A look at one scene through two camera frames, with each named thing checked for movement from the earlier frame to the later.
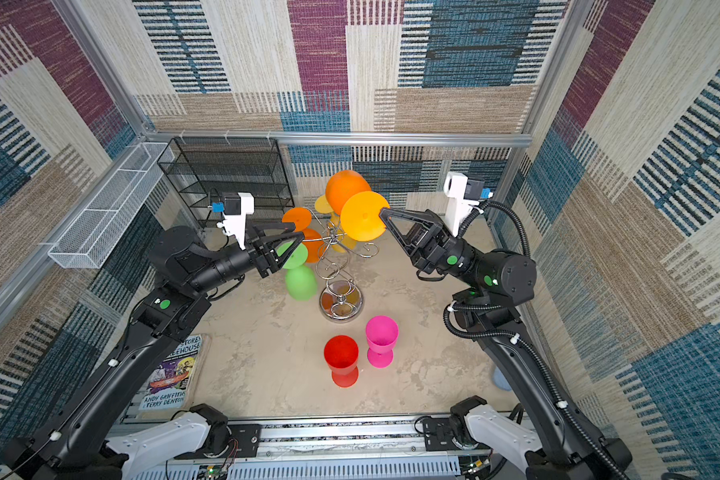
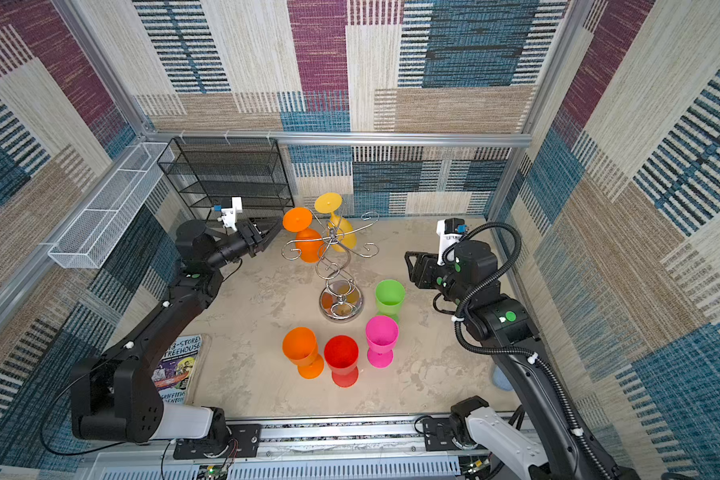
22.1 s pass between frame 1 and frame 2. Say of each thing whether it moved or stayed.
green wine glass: moved
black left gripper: moved
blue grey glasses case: stayed
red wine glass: stayed
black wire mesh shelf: stayed
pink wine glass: stayed
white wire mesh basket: stayed
